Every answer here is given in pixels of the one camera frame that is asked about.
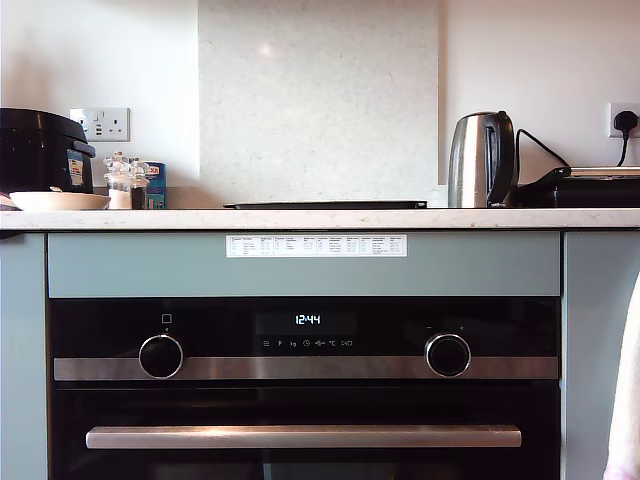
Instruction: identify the white printed table sticker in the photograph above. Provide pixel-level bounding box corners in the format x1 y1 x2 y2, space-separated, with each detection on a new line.
225 234 408 259

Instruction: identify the cream hanging towel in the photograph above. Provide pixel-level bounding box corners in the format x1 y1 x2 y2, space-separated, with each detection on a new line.
602 273 640 480

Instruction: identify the grey-green cabinet door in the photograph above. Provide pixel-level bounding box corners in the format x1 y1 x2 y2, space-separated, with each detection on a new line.
0 232 49 480
563 232 640 480

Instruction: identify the black plug with cable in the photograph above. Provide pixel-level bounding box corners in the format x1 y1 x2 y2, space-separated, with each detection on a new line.
613 109 640 169

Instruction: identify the black rice cooker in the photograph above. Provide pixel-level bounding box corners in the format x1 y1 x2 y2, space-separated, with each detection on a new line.
0 107 97 195

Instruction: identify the white double wall socket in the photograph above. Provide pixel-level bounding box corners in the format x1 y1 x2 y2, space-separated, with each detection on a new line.
69 107 131 143

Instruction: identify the white shallow bowl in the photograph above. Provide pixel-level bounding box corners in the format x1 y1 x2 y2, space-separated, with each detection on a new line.
8 191 112 211

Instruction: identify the blue salt box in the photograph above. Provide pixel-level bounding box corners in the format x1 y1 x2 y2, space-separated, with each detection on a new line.
143 160 168 210

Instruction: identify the clear salt grinder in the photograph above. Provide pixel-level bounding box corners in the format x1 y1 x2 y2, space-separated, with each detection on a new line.
103 151 134 210

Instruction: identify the speckled stone splashback panel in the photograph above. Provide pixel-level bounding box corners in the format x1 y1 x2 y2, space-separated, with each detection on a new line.
197 0 441 209

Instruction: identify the black contact grill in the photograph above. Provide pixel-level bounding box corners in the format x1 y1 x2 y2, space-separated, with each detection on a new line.
517 166 640 209

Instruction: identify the stainless steel kettle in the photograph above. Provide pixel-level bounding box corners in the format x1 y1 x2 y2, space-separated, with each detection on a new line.
447 110 518 209

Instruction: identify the black rotary knob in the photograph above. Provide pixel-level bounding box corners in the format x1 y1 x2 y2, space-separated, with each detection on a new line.
138 334 185 380
424 333 472 379

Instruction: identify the black built-in oven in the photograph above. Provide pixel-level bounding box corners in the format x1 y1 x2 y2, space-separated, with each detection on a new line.
47 297 562 480

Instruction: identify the steel oven door handle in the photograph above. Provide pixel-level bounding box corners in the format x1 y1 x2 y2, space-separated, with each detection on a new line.
85 425 523 450

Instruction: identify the black kettle cable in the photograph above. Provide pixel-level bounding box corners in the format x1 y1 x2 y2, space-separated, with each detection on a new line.
514 128 572 189

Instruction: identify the grey-green cabinet filler panel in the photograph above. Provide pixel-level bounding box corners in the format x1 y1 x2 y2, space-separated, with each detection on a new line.
47 232 562 300

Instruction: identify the clear pepper grinder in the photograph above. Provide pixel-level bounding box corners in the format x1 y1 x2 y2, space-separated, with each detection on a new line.
128 157 150 210

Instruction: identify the black rotary knob under plus minus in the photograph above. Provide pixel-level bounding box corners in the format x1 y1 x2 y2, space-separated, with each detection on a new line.
424 333 472 379

